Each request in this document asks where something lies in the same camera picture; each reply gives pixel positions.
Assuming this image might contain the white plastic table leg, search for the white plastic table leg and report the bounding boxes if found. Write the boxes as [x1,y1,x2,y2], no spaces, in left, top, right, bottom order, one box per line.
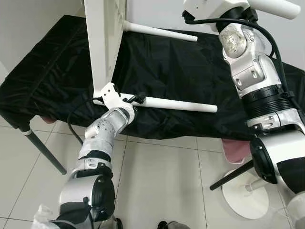
[93,93,219,114]
[122,20,199,43]
[247,0,302,20]

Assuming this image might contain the black cloth table cover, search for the black cloth table cover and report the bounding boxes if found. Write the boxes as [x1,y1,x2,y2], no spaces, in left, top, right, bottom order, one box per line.
[0,14,305,143]

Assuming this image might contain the pink object under table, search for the pink object under table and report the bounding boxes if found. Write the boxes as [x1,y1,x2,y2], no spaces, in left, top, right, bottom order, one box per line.
[223,138,254,166]

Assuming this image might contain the grey robot left foot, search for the grey robot left foot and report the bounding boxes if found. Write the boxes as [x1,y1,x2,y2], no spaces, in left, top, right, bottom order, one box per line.
[101,217,124,229]

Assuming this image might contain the grey robot foot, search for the grey robot foot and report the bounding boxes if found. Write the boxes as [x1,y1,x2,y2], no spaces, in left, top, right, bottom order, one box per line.
[101,217,124,229]
[157,220,185,229]

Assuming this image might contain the grey robot right foot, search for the grey robot right foot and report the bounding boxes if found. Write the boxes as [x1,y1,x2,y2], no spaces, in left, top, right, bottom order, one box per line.
[157,220,185,229]

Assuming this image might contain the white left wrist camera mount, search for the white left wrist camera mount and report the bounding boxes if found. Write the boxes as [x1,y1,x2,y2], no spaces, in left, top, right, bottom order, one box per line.
[92,82,130,111]

